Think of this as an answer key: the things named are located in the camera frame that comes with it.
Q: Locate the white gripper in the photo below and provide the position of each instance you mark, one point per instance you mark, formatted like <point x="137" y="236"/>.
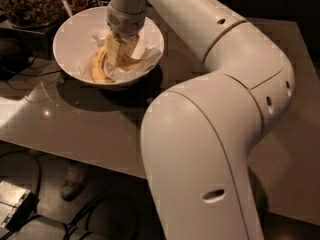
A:
<point x="126" y="21"/>

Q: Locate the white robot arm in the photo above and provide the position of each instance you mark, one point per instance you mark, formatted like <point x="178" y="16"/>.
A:
<point x="197" y="135"/>

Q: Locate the left curved banana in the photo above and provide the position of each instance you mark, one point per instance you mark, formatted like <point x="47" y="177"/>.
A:
<point x="97" y="72"/>

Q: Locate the white bowl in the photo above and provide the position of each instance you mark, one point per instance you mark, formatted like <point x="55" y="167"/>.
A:
<point x="73" y="41"/>

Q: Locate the white paper liner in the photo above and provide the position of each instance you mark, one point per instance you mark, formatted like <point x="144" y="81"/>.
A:
<point x="149" y="48"/>

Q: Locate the glass jar of nuts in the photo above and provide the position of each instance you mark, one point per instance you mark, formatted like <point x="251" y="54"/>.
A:
<point x="29" y="14"/>

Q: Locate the dark round object left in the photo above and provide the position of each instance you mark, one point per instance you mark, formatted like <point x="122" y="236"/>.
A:
<point x="14" y="57"/>

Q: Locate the beige shoe under table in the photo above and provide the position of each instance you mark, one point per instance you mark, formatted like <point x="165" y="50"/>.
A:
<point x="75" y="182"/>

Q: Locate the silver box on floor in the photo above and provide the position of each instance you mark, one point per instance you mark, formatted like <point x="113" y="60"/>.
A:
<point x="16" y="204"/>

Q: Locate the white spoon handle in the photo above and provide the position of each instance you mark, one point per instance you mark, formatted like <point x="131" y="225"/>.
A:
<point x="67" y="8"/>

